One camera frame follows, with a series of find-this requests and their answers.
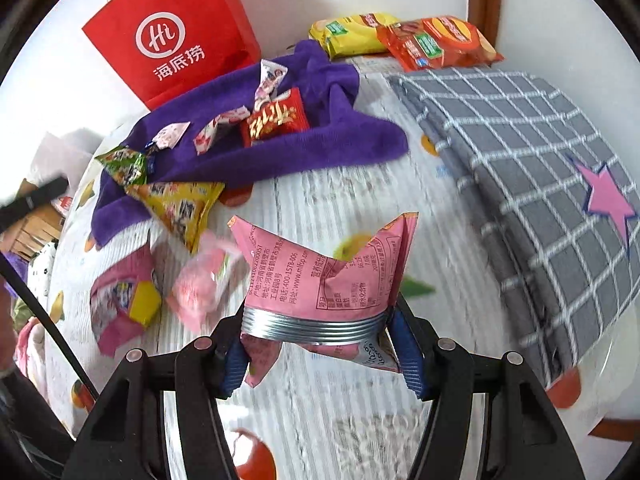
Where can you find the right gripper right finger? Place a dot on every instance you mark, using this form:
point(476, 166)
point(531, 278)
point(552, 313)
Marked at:
point(523, 436)

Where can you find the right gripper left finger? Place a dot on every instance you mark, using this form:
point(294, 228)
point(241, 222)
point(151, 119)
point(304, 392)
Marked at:
point(152, 402)

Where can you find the green snack packet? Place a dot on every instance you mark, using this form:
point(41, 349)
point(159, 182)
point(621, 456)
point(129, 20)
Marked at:
point(125, 166)

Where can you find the blue snack packet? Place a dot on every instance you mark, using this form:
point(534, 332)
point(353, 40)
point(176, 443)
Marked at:
point(150, 151)

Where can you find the light pink snack packet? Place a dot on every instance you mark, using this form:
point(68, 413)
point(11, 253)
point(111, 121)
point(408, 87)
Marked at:
point(196, 293)

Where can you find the yellow triangular snack packet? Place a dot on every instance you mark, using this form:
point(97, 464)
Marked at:
point(182, 207)

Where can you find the small white pink packet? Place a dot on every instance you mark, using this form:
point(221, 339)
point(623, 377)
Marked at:
point(170, 135)

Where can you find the pink snack bag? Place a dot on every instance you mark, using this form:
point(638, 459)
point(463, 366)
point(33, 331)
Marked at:
point(331, 307)

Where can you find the small red snack packet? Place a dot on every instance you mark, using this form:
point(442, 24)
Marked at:
point(284, 115)

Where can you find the pink white slim snack packet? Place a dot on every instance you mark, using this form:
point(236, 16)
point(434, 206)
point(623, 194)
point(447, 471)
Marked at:
point(271, 76)

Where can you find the cluttered wooden side table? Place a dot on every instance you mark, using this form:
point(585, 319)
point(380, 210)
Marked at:
point(27, 237)

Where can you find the white Miniso paper bag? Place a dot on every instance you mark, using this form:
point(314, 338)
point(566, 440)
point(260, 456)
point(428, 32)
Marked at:
point(69, 157)

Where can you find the pink yellow snack packet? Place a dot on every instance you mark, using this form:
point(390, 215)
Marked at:
point(124, 301)

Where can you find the small red white packet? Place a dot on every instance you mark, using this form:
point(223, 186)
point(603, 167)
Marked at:
point(217, 128)

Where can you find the grey checked cushion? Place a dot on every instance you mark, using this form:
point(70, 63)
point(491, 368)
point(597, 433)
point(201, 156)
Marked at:
point(553, 205)

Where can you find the fruit pattern tablecloth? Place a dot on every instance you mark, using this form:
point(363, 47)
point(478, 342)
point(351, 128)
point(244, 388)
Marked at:
point(363, 162)

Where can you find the red paper bag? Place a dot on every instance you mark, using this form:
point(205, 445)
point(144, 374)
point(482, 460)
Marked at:
point(164, 48)

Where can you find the yellow chips bag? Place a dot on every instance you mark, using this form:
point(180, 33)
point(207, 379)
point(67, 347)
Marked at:
point(351, 35)

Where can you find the red chips bag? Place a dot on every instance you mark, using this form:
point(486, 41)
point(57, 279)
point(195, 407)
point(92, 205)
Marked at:
point(437, 42)

